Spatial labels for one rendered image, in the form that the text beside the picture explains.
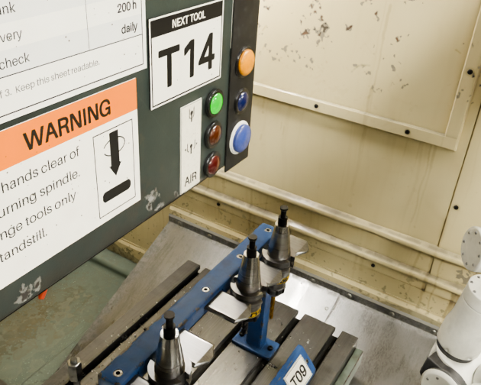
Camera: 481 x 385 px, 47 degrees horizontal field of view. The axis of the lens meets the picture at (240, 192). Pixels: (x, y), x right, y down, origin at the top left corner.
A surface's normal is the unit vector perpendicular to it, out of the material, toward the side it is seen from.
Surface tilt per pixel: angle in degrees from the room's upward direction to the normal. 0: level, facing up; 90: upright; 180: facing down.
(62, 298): 0
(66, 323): 0
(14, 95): 90
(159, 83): 90
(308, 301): 24
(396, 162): 90
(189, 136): 90
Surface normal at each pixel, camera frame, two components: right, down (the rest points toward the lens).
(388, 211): -0.53, 0.42
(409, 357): -0.16, -0.60
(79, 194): 0.85, 0.32
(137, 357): 0.06, -0.85
